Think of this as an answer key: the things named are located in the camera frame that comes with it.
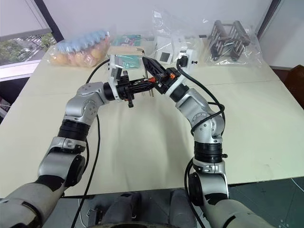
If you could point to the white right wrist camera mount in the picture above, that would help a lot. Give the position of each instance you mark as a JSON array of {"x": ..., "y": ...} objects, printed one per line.
[{"x": 190, "y": 55}]

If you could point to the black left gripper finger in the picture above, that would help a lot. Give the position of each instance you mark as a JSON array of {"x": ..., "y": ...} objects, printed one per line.
[
  {"x": 145, "y": 83},
  {"x": 143, "y": 89}
]

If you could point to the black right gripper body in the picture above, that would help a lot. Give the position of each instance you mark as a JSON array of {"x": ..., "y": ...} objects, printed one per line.
[{"x": 166, "y": 80}]

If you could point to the light wooden board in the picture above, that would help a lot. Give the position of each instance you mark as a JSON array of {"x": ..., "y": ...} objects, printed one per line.
[{"x": 123, "y": 50}]

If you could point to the teal packaged box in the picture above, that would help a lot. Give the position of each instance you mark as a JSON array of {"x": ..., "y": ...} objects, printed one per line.
[{"x": 129, "y": 61}]

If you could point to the short silver hex key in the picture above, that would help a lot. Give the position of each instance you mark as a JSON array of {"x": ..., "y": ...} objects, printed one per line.
[{"x": 151, "y": 93}]

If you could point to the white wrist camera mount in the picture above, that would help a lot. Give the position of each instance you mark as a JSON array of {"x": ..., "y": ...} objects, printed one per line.
[
  {"x": 113, "y": 71},
  {"x": 190, "y": 55}
]

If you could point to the green printed package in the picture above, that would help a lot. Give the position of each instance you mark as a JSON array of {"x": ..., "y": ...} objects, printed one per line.
[{"x": 126, "y": 40}]

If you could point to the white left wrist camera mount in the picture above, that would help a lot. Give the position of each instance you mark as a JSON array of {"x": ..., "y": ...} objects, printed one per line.
[{"x": 113, "y": 71}]

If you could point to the white box with dark window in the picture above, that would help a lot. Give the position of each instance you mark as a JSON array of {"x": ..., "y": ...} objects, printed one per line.
[{"x": 165, "y": 51}]

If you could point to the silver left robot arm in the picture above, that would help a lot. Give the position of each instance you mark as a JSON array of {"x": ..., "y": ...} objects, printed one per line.
[{"x": 78, "y": 107}]

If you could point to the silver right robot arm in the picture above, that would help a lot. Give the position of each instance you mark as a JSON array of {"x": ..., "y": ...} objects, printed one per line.
[{"x": 202, "y": 111}]

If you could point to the black window frame post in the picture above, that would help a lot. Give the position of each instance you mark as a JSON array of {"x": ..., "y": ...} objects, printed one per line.
[{"x": 51, "y": 23}]

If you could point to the large clear plastic bag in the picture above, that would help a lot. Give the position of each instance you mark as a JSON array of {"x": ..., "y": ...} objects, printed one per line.
[{"x": 255, "y": 47}]

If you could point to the clear plastic bag with label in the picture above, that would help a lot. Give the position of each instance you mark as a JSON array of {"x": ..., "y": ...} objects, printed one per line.
[{"x": 166, "y": 21}]

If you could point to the dark wooden rod rack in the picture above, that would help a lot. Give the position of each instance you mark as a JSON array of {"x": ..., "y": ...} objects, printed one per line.
[{"x": 229, "y": 39}]

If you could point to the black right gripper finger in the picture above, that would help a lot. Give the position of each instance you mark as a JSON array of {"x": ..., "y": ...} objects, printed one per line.
[
  {"x": 155, "y": 65},
  {"x": 150, "y": 71}
]

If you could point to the dark door frame post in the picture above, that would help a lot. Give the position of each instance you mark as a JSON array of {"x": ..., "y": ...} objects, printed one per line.
[{"x": 264, "y": 19}]

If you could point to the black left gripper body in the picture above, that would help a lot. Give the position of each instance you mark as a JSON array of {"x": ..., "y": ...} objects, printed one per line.
[{"x": 123, "y": 89}]

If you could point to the bag of orange blue-capped bottles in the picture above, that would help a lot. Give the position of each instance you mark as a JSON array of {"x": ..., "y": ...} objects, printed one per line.
[{"x": 78, "y": 52}]

